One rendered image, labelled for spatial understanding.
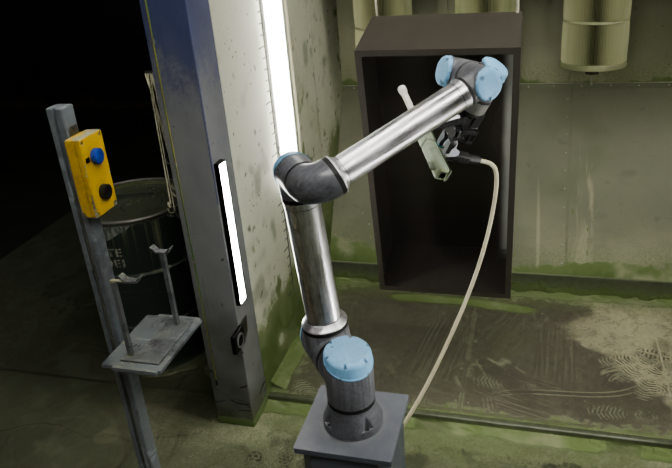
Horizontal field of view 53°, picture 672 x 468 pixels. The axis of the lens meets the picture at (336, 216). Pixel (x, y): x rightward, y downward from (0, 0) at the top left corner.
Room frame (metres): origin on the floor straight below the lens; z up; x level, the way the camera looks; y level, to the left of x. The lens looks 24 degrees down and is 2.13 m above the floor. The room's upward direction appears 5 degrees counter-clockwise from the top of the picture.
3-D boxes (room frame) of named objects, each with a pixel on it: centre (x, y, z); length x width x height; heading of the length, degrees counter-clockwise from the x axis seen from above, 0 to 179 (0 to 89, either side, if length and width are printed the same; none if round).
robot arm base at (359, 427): (1.70, 0.00, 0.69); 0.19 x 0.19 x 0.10
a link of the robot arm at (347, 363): (1.71, 0.00, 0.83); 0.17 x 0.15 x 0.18; 20
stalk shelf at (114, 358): (2.02, 0.68, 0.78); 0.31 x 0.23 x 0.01; 163
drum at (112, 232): (3.16, 1.01, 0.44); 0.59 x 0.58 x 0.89; 53
